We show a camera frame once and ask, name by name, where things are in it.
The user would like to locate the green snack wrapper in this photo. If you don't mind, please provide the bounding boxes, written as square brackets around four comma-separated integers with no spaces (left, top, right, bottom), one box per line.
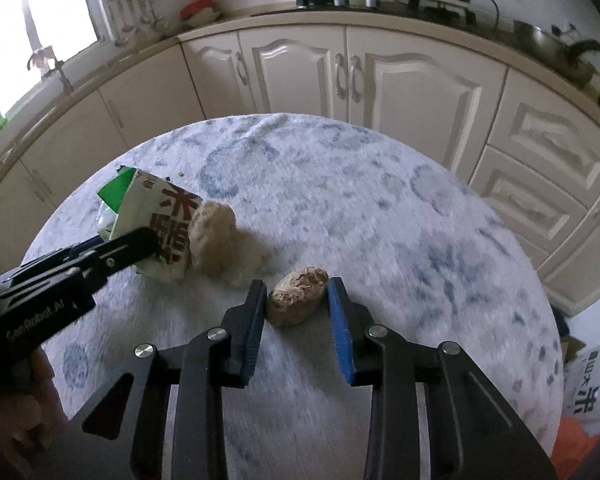
[97,166,202,284]

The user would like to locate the kitchen window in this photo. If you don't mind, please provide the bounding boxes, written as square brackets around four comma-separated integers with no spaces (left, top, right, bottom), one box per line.
[0,0,98,117]

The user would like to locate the person's left hand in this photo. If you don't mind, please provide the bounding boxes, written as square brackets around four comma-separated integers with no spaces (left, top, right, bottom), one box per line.
[0,349,68,479]

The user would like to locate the orange plastic bag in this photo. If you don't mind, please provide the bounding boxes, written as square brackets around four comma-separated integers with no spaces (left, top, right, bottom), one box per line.
[550,417,600,476]

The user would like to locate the white rice sack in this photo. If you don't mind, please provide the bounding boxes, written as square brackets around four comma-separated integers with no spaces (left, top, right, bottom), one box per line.
[562,344,600,437]

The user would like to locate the white blue patterned tablecloth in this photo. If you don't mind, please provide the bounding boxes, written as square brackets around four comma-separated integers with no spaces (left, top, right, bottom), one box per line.
[27,114,562,451]

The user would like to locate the steel faucet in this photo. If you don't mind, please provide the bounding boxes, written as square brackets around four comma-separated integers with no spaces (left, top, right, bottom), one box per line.
[26,46,74,94]

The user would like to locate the hanging utensil rack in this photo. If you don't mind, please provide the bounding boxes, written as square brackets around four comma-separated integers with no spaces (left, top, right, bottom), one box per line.
[101,0,169,48]

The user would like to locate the red white container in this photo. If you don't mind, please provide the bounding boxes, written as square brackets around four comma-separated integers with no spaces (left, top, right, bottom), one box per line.
[179,0,221,28]

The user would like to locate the cream lower cabinets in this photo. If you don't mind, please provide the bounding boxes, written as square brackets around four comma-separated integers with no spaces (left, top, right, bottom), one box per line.
[0,11,600,315]

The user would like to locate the steel wok pan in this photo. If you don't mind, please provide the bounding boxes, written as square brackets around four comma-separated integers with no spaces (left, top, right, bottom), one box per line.
[514,21,600,88]

